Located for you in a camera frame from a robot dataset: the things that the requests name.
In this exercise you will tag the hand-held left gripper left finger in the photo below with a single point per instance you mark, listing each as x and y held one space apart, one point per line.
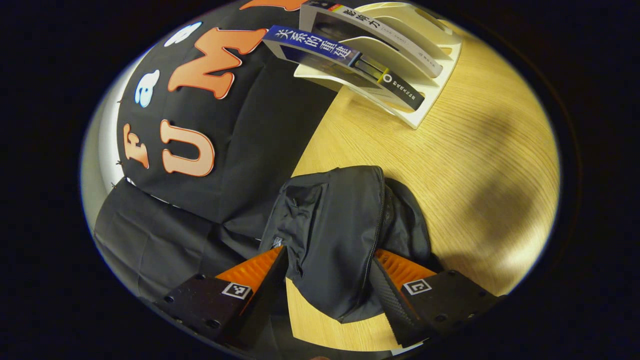
262 302

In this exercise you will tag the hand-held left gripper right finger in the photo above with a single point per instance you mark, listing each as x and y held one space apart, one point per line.
392 305

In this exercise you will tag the black schoolbag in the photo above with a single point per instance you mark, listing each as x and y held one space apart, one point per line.
335 225

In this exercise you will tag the white bookshelf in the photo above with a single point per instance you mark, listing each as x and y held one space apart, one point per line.
442 70

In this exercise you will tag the blue night scene book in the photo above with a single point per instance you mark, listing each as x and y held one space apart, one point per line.
310 42

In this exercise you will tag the white portrait cover book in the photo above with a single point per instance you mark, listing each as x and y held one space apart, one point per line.
395 39

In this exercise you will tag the black backdrop cloth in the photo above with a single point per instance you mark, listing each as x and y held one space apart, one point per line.
250 150

